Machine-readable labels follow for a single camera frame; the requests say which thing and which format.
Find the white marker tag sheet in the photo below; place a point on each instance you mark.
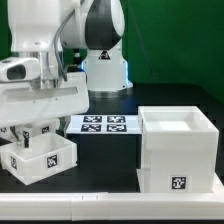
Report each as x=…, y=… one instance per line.
x=103, y=124

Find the white drawer tray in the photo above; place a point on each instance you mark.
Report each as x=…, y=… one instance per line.
x=47, y=155
x=34, y=129

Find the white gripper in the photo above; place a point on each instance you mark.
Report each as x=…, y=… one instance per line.
x=20, y=104

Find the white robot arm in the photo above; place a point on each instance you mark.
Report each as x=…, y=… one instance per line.
x=61, y=51

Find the large white drawer box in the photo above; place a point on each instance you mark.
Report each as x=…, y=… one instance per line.
x=178, y=150

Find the white L-shaped boundary frame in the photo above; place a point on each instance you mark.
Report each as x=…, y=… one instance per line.
x=114, y=206

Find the white drawer front tray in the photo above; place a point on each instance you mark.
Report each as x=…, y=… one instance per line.
x=47, y=155

